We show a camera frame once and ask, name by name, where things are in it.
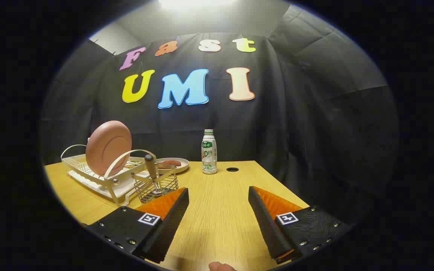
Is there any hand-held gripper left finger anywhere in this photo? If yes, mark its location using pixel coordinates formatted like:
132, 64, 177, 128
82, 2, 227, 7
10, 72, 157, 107
85, 187, 189, 264

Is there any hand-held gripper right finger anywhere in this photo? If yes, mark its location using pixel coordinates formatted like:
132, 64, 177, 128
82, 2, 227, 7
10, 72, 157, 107
248, 186, 353, 265

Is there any metal wire basket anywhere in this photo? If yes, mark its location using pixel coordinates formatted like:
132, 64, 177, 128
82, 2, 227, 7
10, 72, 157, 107
131, 166, 179, 204

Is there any wooden handled spoon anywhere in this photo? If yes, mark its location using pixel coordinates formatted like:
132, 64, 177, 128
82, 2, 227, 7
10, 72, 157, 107
144, 154, 163, 194

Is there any white wire dish rack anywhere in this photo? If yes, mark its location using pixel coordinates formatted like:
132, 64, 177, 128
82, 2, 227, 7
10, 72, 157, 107
61, 144, 157, 207

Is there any pink plate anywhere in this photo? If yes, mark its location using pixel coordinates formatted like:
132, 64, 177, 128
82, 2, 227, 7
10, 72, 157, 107
86, 120, 132, 177

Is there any beige plate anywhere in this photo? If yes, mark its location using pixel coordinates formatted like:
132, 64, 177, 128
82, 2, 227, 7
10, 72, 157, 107
156, 158, 190, 174

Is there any white green drink bottle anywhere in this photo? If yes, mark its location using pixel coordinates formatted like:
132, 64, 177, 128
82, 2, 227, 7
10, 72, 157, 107
202, 129, 218, 175

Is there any black backdrop cloth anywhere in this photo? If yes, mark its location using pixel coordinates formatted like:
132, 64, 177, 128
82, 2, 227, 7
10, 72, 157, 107
39, 4, 400, 226

